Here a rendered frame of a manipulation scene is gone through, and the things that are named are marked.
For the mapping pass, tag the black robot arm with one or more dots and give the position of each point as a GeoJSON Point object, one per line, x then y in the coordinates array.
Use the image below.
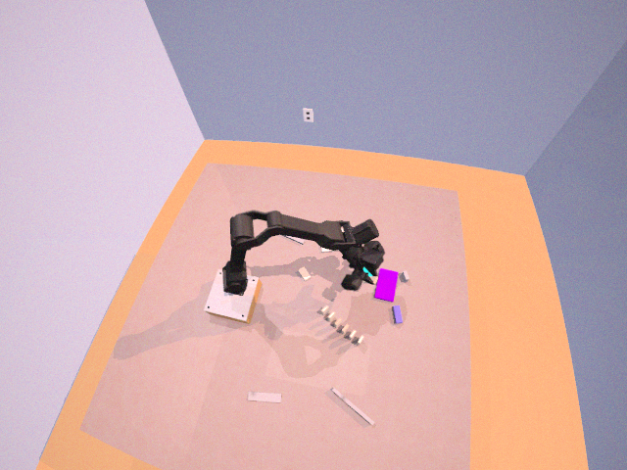
{"type": "Point", "coordinates": [327, 234]}

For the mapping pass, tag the magenta flat rectangular block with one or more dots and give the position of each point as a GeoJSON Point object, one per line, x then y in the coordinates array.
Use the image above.
{"type": "Point", "coordinates": [386, 285]}

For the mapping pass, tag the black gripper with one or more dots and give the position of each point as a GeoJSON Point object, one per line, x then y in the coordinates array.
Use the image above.
{"type": "Point", "coordinates": [353, 282]}

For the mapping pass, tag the purple rectangular block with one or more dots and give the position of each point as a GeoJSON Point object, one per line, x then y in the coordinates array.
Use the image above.
{"type": "Point", "coordinates": [397, 314]}

